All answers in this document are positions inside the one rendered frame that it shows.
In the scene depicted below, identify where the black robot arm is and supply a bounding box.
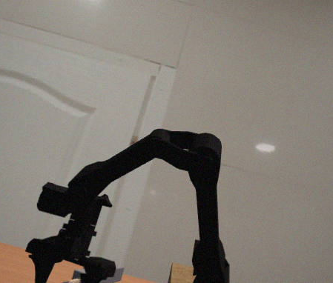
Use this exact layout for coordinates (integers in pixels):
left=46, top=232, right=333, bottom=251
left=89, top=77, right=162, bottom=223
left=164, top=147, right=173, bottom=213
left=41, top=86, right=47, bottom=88
left=37, top=129, right=230, bottom=283

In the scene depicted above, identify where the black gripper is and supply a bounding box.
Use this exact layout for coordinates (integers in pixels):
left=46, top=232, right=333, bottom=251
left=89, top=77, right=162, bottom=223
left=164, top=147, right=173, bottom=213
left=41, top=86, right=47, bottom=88
left=25, top=219, right=116, bottom=283

